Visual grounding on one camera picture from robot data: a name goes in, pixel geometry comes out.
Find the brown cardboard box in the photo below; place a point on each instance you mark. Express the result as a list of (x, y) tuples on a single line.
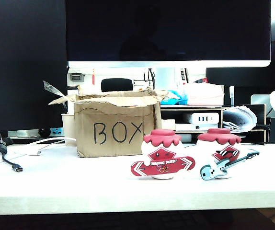
[(113, 124)]

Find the small beige cardboard box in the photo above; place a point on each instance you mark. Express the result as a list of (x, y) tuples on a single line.
[(168, 124)]

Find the red white snowboard doll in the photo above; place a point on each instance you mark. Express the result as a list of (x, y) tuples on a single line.
[(162, 165)]

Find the flat white Apple box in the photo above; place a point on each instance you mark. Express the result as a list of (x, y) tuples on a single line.
[(197, 127)]

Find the red white guitar doll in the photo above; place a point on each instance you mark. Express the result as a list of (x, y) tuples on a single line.
[(220, 141)]

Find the black office chair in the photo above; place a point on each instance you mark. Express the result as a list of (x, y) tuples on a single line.
[(117, 85)]

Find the blue tissue pack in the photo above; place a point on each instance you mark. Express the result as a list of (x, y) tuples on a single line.
[(173, 98)]

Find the red hanging ornament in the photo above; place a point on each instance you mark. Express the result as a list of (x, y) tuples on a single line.
[(93, 76)]

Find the white USB charger hub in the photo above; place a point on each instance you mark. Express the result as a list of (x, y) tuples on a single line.
[(205, 118)]

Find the beige paper cup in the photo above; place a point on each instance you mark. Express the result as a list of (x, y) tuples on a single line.
[(68, 129)]

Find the clear packing tape strip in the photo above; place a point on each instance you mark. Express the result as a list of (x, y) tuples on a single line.
[(53, 88)]

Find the large silver-framed monitor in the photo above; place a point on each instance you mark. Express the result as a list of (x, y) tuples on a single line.
[(166, 28)]

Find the upright silver metal rod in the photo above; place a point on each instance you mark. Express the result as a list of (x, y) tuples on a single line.
[(231, 95)]

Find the rolled printed papers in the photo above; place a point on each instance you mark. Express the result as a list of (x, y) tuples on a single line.
[(239, 118)]

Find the silver power strip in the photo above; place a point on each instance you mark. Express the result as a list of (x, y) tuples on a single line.
[(29, 132)]

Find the black AOC monitor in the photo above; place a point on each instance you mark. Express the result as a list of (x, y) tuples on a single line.
[(247, 81)]

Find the silver monitor stand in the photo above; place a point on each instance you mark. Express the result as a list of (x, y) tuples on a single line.
[(259, 103)]

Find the black wooden desk shelf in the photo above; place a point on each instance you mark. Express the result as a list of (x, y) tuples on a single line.
[(260, 115)]

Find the large black monitor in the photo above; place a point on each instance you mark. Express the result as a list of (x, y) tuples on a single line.
[(22, 67)]

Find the black pen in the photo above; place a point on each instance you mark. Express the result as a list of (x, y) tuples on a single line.
[(263, 126)]

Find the grey wall box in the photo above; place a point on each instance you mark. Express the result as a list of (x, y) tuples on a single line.
[(77, 77)]

